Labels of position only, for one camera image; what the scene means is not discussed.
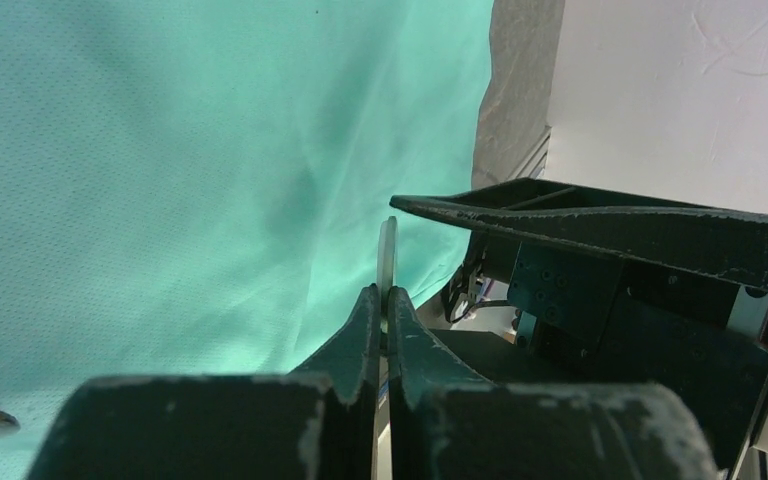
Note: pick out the teal t-shirt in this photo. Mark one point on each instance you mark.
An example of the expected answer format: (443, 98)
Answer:
(193, 187)

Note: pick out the yellow landscape brooch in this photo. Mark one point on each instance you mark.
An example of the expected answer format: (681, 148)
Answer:
(386, 258)

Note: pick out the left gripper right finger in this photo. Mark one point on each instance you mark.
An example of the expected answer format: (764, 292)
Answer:
(450, 422)

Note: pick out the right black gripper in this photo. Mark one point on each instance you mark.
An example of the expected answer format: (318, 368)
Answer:
(677, 320)

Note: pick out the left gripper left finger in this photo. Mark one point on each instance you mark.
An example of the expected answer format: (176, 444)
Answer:
(315, 422)

